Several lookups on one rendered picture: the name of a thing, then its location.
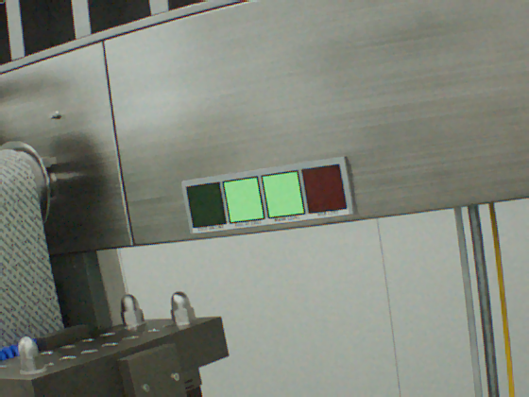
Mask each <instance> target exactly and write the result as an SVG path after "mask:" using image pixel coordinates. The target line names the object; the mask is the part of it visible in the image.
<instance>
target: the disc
mask: <svg viewBox="0 0 529 397"><path fill-rule="evenodd" d="M6 149H9V150H13V151H17V152H19V153H21V154H22V155H24V156H26V158H27V159H28V160H29V161H30V162H31V163H32V166H34V168H35V170H36V171H37V176H38V179H39V182H40V187H41V205H40V208H41V213H42V219H43V224H44V223H45V221H46V219H47V217H48V214H49V205H50V189H49V179H48V176H47V173H46V170H45V168H44V163H43V161H42V160H41V159H40V157H39V155H38V154H37V152H36V151H35V150H34V149H33V148H32V147H31V146H30V145H28V144H27V143H23V142H19V141H10V142H7V143H4V144H3V145H2V146H0V150H6Z"/></svg>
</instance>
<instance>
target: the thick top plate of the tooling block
mask: <svg viewBox="0 0 529 397"><path fill-rule="evenodd" d="M145 322H146V323H145V324H143V325H142V324H140V325H136V326H130V327H124V326H122V324H119V325H116V326H113V327H111V328H110V329H108V328H107V329H104V330H101V331H99V332H96V333H95V332H93V333H91V337H88V338H84V339H81V340H79V341H77V342H75V341H74V342H71V343H70V344H67V345H65V344H64V345H62V346H59V347H58V348H53V349H51V350H39V354H40V355H42V356H43V364H44V366H45V367H46V371H45V372H40V373H36V374H33V373H32V374H28V375H23V374H20V371H21V366H20V363H19V361H18V356H19V355H17V356H15V357H12V358H8V359H6V360H2V361H0V397H122V396H124V395H126V394H125V392H124V387H123V382H122V377H121V373H120V372H119V368H118V363H117V359H120V358H121V357H126V356H129V355H131V354H135V353H139V352H141V351H144V350H146V349H151V348H153V347H156V346H159V345H161V344H175V346H176V348H177V353H178V358H179V367H180V372H181V373H182V374H184V373H186V372H187V371H193V370H196V369H198V368H200V367H203V366H207V365H210V364H212V363H213V362H216V361H218V360H220V359H223V358H227V357H229V356H230V354H229V348H228V343H227V342H226V339H225V333H224V327H223V322H222V317H221V316H217V317H204V318H197V322H196V323H194V322H193V323H189V324H183V325H172V322H173V321H172V319H145Z"/></svg>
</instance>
